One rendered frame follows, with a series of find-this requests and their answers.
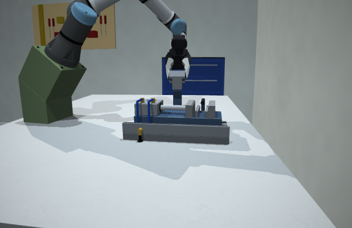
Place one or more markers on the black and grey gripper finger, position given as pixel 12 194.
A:
pixel 186 62
pixel 169 62

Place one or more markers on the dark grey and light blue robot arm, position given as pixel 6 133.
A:
pixel 65 48

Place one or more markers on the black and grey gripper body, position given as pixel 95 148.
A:
pixel 178 53

